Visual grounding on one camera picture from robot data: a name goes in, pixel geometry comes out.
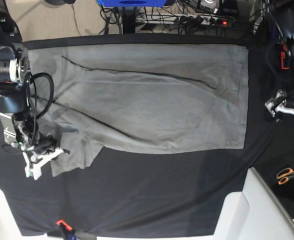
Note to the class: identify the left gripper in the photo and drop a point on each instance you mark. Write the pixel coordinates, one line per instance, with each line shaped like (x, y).
(275, 106)

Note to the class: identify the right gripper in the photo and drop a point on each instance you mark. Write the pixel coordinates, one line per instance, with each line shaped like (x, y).
(43, 149)

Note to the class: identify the grey T-shirt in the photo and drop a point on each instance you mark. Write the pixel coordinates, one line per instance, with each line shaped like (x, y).
(144, 98)

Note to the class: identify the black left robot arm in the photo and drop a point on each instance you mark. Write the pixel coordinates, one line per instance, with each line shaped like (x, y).
(282, 14)

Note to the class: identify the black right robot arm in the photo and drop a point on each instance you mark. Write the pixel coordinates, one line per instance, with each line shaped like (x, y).
(18, 97)

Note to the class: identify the red black clamp right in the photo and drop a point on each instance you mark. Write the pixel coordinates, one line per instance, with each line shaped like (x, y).
(285, 58)

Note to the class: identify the red black clamp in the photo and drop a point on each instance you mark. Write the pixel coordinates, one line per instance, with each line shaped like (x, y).
(285, 58)
(67, 232)

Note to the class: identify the red black clamp bottom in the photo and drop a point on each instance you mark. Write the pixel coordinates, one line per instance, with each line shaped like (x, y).
(67, 232)

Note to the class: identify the white chair left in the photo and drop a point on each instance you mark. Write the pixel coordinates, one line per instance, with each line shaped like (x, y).
(8, 226)

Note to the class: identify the white chair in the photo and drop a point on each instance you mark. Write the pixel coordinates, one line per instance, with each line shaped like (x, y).
(8, 226)
(254, 213)

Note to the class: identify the white chair right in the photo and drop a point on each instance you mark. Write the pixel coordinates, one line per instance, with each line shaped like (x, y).
(254, 213)

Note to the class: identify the black stand column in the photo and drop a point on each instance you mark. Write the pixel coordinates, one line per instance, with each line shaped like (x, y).
(129, 15)

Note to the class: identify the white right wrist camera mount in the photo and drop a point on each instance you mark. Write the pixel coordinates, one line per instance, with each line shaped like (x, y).
(35, 162)

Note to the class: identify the orange handled scissors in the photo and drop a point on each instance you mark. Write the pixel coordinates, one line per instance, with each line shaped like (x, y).
(284, 175)

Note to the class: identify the black power strip red switch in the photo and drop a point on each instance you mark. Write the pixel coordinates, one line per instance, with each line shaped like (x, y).
(225, 22)

